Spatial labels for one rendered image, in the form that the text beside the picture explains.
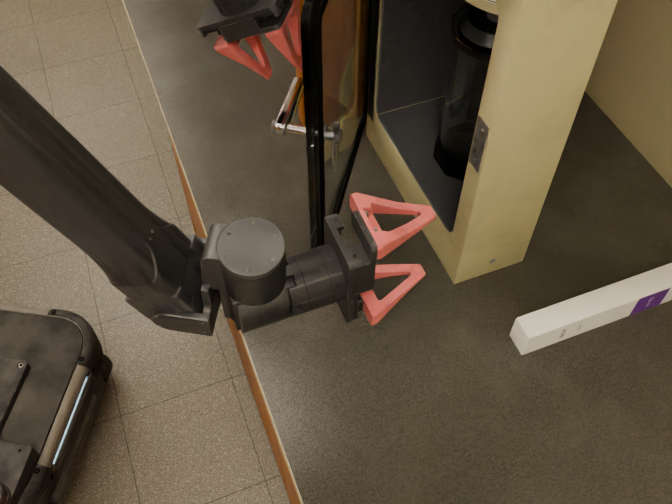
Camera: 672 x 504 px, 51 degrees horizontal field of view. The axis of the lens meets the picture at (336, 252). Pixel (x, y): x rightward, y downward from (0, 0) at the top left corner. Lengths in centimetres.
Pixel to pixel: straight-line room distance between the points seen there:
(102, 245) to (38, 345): 130
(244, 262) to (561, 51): 38
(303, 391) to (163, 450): 106
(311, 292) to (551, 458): 40
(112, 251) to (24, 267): 176
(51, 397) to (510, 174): 127
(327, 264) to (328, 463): 30
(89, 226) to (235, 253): 12
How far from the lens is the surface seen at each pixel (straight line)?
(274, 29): 77
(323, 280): 66
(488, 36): 88
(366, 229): 63
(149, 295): 64
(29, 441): 177
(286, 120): 82
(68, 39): 314
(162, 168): 249
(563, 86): 80
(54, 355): 186
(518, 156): 84
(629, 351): 101
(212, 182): 113
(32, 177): 54
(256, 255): 58
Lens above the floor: 176
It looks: 54 degrees down
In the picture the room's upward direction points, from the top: straight up
